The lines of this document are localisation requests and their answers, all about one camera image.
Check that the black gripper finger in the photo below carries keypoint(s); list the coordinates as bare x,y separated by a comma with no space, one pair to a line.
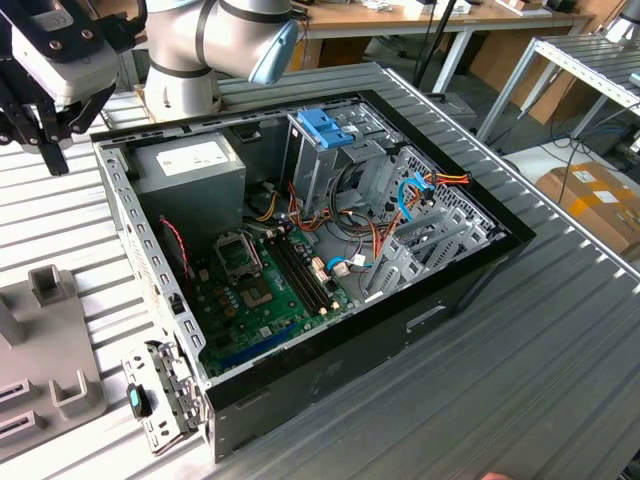
20,110
90,107

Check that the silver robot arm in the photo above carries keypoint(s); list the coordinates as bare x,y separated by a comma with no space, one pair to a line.
175,75

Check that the grey metal disk bay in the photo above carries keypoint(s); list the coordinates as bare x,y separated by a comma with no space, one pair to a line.
407,270

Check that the grey power supply unit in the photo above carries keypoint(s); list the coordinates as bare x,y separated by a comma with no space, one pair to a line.
190,200

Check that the CPU socket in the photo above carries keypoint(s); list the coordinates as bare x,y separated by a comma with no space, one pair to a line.
236,254

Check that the blue plastic drive latch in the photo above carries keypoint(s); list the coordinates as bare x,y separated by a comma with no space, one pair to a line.
320,127

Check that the grey metal drive cage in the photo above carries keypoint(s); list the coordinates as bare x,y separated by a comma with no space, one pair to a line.
315,170

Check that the grey parts rack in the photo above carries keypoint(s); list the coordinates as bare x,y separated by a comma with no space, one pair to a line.
40,345

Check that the square chipset chip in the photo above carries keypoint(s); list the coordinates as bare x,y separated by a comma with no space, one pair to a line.
256,294

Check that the brown cardboard box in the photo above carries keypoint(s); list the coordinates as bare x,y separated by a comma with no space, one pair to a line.
345,52

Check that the black RAM slot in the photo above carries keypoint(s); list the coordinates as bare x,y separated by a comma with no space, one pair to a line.
295,277
306,272

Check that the green motherboard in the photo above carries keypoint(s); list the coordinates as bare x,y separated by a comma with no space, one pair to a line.
280,320

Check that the blue expansion slot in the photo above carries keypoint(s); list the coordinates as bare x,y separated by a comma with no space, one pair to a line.
265,342

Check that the black latch with teal tab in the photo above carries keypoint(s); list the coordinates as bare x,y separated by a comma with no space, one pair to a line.
141,400

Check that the black tripod stand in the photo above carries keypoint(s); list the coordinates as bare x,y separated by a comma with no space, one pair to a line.
435,42

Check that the black open PC case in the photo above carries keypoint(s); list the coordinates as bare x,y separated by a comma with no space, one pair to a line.
350,360

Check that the brown cardboard sheets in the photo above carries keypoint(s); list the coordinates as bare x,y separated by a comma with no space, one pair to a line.
500,65

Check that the cardboard box with labels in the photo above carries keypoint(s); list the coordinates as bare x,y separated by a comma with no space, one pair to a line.
590,210

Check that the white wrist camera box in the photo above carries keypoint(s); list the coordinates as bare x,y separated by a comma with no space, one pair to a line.
75,75

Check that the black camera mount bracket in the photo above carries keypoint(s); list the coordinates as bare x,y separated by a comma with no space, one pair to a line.
75,50

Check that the grey metal slot bracket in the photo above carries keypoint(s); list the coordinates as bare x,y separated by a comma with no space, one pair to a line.
172,400

